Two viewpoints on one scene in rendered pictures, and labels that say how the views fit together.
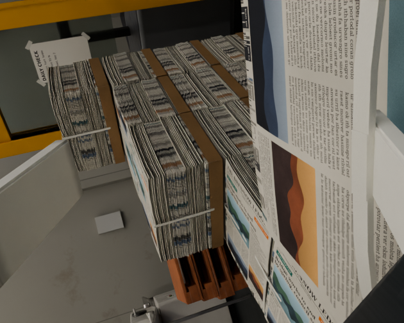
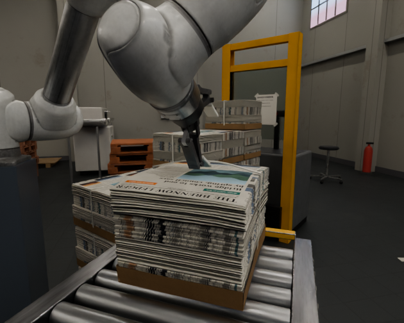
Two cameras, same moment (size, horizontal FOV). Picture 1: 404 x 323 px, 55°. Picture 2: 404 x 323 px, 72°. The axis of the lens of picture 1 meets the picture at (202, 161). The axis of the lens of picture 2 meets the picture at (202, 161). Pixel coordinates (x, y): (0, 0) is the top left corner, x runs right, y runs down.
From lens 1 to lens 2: 0.56 m
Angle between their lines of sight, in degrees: 5
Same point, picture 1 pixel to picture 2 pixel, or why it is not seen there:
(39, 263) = not seen: hidden behind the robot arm
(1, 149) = (226, 65)
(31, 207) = (209, 110)
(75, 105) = (238, 111)
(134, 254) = (142, 120)
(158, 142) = (211, 145)
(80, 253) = not seen: hidden behind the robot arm
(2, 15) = (293, 85)
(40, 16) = (288, 104)
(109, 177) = not seen: hidden behind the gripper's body
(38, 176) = (213, 112)
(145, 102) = (232, 145)
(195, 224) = (167, 153)
